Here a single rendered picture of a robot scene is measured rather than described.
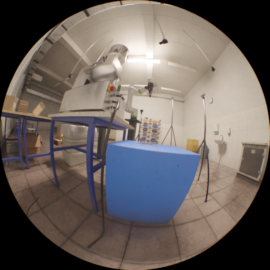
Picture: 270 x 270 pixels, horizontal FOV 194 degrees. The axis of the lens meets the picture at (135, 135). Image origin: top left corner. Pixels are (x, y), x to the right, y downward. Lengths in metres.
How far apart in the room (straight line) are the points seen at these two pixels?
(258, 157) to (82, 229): 2.69
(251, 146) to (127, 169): 2.46
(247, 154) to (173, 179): 2.19
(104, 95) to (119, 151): 0.37
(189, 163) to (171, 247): 0.61
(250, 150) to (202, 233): 1.94
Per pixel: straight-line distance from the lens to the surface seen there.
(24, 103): 1.97
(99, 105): 0.54
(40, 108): 2.19
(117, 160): 0.40
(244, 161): 2.47
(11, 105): 1.91
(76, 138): 1.43
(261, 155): 2.37
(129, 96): 1.50
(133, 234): 0.70
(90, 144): 0.43
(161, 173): 0.41
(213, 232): 0.96
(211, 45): 4.60
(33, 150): 2.17
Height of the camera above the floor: 0.66
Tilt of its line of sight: level
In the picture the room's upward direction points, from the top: 7 degrees clockwise
